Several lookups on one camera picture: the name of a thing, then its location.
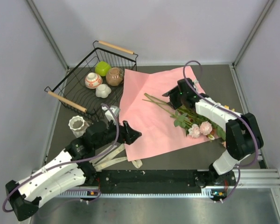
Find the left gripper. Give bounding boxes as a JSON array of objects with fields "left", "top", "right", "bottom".
[{"left": 94, "top": 117, "right": 141, "bottom": 150}]

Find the pink flower bunch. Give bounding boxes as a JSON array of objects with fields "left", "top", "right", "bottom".
[{"left": 144, "top": 93, "right": 226, "bottom": 147}]

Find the pink wrapping paper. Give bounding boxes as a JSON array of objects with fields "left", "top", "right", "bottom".
[{"left": 119, "top": 67, "right": 209, "bottom": 161}]

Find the beige ribbon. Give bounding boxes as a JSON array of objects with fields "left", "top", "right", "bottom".
[{"left": 90, "top": 143, "right": 143, "bottom": 172}]

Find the yellow flower bunch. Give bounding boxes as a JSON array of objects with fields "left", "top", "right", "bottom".
[{"left": 224, "top": 105, "right": 235, "bottom": 112}]

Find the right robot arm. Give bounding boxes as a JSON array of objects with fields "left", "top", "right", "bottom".
[{"left": 163, "top": 78, "right": 264, "bottom": 187}]

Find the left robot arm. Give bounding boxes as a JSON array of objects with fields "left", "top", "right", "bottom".
[{"left": 4, "top": 120, "right": 142, "bottom": 222}]

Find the white ribbed ceramic vase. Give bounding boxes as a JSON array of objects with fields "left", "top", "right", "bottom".
[{"left": 68, "top": 116, "right": 89, "bottom": 138}]

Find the white flower-shaped cup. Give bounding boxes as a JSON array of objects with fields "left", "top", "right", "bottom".
[{"left": 95, "top": 84, "right": 112, "bottom": 98}]

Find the brown ceramic cup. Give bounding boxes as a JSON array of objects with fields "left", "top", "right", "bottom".
[{"left": 106, "top": 67, "right": 124, "bottom": 86}]

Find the white red-patterned bowl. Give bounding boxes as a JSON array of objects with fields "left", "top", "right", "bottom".
[{"left": 84, "top": 72, "right": 103, "bottom": 89}]

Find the green plastic cup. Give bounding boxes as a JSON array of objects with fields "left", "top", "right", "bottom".
[{"left": 95, "top": 61, "right": 112, "bottom": 77}]

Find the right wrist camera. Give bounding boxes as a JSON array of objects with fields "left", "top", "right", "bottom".
[{"left": 193, "top": 79, "right": 200, "bottom": 92}]

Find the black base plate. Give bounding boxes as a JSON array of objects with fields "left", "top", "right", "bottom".
[{"left": 97, "top": 169, "right": 236, "bottom": 194}]

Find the black wire basket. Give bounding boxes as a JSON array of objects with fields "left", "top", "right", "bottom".
[{"left": 45, "top": 41, "right": 138, "bottom": 121}]

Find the slotted cable duct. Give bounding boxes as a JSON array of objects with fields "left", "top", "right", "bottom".
[{"left": 60, "top": 186, "right": 227, "bottom": 199}]

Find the left frame post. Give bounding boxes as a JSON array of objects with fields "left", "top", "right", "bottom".
[{"left": 24, "top": 0, "right": 69, "bottom": 70}]

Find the frame post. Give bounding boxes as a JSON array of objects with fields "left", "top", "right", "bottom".
[
  {"left": 24, "top": 0, "right": 69, "bottom": 70},
  {"left": 232, "top": 0, "right": 276, "bottom": 69}
]

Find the right frame post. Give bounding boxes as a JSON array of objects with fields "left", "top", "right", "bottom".
[{"left": 232, "top": 0, "right": 276, "bottom": 69}]

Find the aluminium front rail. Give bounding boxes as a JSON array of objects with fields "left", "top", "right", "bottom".
[{"left": 31, "top": 169, "right": 280, "bottom": 189}]

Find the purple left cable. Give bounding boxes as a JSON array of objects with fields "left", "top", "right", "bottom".
[{"left": 2, "top": 103, "right": 120, "bottom": 212}]

